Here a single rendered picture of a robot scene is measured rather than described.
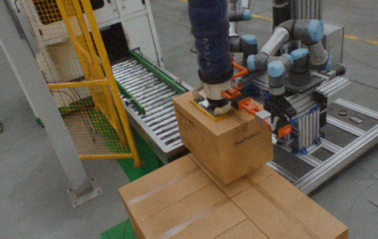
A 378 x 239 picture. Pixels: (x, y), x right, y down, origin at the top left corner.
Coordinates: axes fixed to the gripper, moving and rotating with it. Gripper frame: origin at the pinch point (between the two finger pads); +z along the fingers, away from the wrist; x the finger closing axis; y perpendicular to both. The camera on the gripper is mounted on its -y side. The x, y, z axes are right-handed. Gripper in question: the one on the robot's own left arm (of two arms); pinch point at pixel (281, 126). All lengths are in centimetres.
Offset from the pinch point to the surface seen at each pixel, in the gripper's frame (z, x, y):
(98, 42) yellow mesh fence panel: -16, 45, 172
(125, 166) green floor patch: 122, 59, 180
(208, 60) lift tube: -23, 7, 54
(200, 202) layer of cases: 66, 37, 39
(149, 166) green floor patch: 122, 38, 163
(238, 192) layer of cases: 66, 13, 31
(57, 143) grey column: 55, 109, 165
